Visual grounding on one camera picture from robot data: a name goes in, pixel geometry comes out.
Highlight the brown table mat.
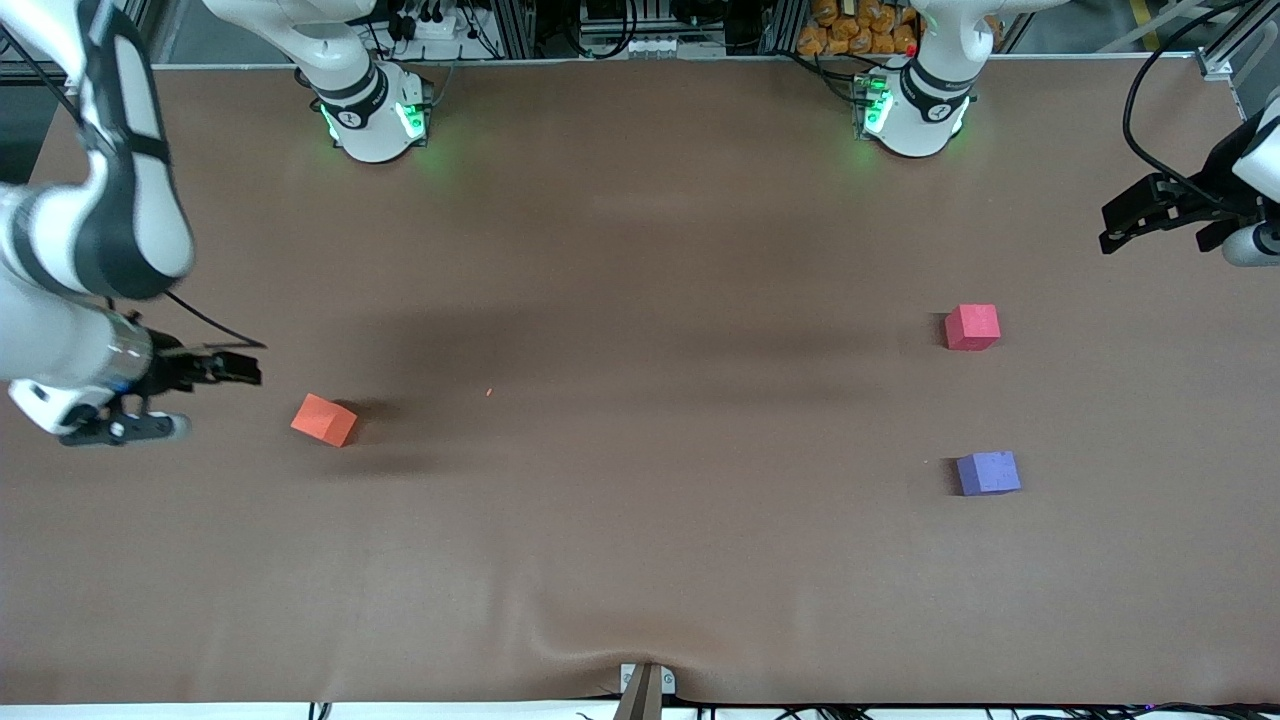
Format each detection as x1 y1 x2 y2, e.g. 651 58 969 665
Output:
0 55 1280 706

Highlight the white terminal block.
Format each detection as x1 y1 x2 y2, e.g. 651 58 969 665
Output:
580 34 683 58

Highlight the purple foam block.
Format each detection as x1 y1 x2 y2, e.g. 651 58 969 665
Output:
956 450 1022 497

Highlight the red foam block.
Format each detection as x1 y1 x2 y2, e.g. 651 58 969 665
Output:
944 304 1001 352

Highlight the metal table clamp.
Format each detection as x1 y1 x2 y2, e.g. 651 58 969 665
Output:
619 662 677 720

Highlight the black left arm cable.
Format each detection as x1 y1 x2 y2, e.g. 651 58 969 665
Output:
1122 0 1280 216

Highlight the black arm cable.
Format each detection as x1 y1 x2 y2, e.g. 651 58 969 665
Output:
1122 0 1280 216
0 20 269 351

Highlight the white power strip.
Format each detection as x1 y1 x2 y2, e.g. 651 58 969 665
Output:
385 0 483 43

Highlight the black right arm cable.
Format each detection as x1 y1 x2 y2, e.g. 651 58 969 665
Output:
0 20 269 351

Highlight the orange foam block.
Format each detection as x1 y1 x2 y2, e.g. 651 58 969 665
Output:
291 393 358 448

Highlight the bag of orange items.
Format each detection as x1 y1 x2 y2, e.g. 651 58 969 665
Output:
797 0 921 57

